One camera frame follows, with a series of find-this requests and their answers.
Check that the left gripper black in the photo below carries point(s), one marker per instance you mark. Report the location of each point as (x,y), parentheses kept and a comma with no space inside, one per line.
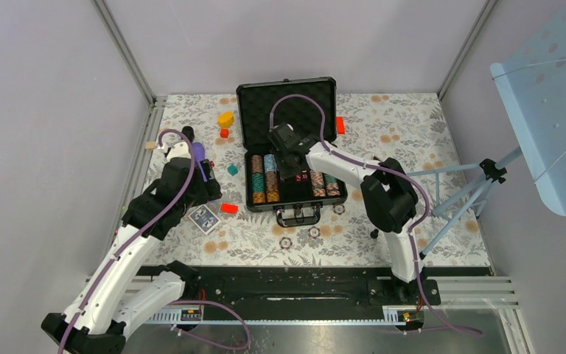
(210,188)

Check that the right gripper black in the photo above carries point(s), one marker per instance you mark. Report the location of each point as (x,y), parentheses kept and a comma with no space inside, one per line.
(284,172)

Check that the black poker chip case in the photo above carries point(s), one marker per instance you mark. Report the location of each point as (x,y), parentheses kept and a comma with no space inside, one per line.
(280,121)

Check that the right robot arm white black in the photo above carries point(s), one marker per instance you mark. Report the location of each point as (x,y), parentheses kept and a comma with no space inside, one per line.
(389,196)

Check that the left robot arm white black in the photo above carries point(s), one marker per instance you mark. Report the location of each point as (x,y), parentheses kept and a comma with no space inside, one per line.
(100,320)

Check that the brown chip stack far left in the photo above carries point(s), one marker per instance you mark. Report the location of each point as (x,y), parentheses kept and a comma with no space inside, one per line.
(258,179)

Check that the blue playing card deck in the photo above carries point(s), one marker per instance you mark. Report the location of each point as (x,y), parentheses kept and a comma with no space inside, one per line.
(204,219)

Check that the red block beside case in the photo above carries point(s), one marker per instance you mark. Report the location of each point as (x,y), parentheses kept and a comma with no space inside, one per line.
(340,125)

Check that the purple chip stack far right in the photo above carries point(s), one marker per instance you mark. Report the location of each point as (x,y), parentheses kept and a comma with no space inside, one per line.
(331,185)

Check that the teal small cube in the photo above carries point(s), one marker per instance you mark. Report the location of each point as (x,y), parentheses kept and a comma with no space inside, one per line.
(233,170)

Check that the red rectangular block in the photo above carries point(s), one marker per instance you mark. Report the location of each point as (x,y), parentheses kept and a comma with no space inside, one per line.
(229,208)

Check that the black microphone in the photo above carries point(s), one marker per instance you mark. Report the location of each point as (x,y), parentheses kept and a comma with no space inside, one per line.
(189,133)

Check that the yellow cylinder block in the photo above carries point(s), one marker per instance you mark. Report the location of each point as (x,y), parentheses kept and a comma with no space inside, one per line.
(226,119)

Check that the poker chip right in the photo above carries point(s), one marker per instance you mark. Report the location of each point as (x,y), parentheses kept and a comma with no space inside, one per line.
(338,209)

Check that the poker chip with die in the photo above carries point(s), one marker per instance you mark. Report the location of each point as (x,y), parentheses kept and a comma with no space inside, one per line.
(314,232)

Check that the poker chip left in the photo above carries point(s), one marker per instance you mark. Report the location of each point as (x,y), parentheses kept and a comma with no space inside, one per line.
(285,243)

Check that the floral table mat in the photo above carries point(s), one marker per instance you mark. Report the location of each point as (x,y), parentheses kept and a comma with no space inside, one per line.
(408,127)

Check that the light blue perforated panel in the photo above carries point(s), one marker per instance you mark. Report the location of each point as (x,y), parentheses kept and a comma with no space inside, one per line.
(532,86)

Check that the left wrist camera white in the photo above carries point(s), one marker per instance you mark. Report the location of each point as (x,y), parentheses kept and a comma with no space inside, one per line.
(178,150)

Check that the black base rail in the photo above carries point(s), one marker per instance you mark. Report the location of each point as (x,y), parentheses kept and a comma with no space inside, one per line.
(286,294)

